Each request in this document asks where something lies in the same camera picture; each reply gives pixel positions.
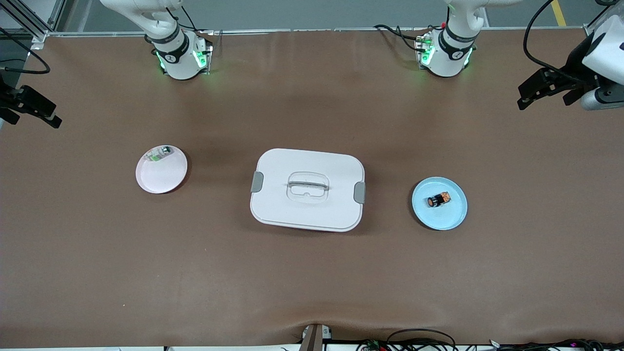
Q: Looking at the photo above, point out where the aluminium frame post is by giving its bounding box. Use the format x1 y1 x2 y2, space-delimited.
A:
0 0 66 43

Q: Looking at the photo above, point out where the looped black cable bundle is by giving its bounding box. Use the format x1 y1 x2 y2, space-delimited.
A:
356 329 460 351

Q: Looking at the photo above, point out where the green and white switch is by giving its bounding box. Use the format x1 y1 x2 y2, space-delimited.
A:
148 145 174 163

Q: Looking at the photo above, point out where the metal table edge clamp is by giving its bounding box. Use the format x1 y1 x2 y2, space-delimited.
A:
299 324 333 351

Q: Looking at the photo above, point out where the black arm base cable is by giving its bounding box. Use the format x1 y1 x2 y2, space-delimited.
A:
166 6 197 32
373 23 426 53

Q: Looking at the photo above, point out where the light blue round plate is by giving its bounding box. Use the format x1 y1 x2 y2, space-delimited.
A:
411 176 468 231

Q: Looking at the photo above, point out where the white lidded storage box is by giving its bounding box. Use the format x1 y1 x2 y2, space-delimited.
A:
250 148 366 233

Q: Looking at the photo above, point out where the black equipment at left edge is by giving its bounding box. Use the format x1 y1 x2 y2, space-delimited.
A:
584 7 617 39

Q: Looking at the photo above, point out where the pink round plate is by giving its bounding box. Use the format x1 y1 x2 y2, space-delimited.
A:
136 145 188 195

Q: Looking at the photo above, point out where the tangled black cable bundle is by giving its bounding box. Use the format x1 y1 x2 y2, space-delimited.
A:
487 338 624 351

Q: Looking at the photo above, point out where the grey box lid handle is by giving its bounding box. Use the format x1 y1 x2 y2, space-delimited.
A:
287 180 330 191

